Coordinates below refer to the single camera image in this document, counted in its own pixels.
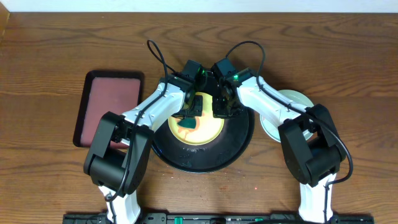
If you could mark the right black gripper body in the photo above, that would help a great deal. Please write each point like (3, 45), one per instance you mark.
(222, 109)

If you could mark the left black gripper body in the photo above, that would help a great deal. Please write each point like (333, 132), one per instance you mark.
(196, 110)

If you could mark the green yellow sponge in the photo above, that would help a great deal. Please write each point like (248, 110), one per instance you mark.
(188, 122)

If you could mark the yellow plate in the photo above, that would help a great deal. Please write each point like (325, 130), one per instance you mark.
(207, 129)

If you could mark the light blue plate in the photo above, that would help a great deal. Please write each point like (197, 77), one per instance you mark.
(296, 96)

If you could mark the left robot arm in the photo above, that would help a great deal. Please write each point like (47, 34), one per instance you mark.
(118, 156)

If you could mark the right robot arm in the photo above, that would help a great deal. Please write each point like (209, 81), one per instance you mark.
(312, 148)

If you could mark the round black tray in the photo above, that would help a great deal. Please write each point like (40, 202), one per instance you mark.
(215, 155)

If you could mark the rectangular dark red tray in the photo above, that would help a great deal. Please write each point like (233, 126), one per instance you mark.
(116, 91)

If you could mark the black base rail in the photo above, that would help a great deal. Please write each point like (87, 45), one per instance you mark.
(163, 218)

